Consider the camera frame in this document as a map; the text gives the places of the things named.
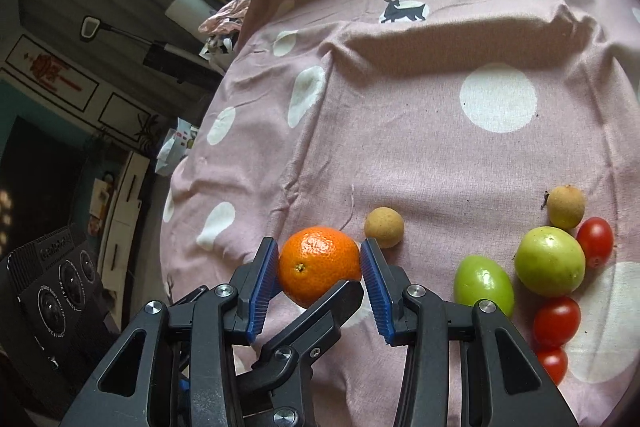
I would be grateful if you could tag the black stand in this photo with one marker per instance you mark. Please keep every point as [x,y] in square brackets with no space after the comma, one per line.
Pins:
[160,54]

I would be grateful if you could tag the brown longan with stem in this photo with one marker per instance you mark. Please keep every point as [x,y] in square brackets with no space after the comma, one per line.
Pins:
[566,207]

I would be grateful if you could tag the round green jujube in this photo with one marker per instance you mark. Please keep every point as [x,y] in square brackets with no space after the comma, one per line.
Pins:
[550,262]

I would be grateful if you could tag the white cabinet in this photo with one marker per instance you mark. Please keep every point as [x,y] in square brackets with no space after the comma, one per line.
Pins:
[125,207]

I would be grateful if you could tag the pile of clothes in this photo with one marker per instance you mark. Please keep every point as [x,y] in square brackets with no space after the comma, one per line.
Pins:
[225,19]

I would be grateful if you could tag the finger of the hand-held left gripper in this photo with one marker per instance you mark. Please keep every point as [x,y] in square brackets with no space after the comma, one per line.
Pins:
[320,322]

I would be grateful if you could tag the small white box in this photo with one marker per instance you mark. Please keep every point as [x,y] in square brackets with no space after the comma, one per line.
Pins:
[175,147]

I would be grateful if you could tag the pink polka dot blanket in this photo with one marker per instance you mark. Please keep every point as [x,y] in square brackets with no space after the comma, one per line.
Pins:
[400,132]

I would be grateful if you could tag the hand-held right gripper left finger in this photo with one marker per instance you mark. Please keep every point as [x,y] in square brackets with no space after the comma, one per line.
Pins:
[262,292]

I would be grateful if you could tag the red print wall picture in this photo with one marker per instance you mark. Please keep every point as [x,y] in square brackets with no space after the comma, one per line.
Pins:
[47,72]

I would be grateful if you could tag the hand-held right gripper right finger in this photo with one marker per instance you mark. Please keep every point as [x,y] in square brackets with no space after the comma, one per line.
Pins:
[377,297]

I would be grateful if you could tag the red cherry tomato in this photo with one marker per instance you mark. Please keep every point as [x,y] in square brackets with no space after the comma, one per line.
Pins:
[556,321]
[554,364]
[595,241]

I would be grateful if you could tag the white cushion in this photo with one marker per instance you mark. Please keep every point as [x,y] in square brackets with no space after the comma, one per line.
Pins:
[186,7]

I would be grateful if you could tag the orange mandarin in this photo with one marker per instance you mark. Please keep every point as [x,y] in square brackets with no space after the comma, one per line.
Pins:
[315,262]

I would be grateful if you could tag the yellow-green lemon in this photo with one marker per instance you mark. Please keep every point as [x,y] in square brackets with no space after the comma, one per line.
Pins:
[482,284]

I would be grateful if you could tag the dark framed wall picture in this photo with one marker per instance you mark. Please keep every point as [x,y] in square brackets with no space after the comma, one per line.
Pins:
[127,117]

